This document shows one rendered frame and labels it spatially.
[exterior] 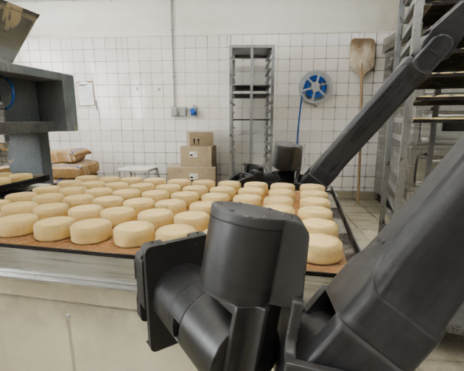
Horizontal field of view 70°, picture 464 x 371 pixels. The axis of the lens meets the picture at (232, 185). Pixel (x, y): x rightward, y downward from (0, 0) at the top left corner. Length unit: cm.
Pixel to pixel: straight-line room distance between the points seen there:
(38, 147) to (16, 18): 35
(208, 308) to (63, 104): 88
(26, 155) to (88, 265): 72
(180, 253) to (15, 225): 27
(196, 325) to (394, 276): 13
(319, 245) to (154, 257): 17
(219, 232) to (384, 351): 12
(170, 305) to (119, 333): 23
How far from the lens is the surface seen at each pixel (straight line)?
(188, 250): 31
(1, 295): 59
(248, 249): 21
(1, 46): 102
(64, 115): 106
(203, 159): 412
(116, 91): 484
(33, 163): 116
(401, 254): 23
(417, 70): 77
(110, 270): 48
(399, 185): 159
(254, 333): 23
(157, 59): 469
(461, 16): 79
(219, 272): 22
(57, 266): 52
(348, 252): 42
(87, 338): 54
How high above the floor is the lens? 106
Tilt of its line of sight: 11 degrees down
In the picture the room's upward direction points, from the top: straight up
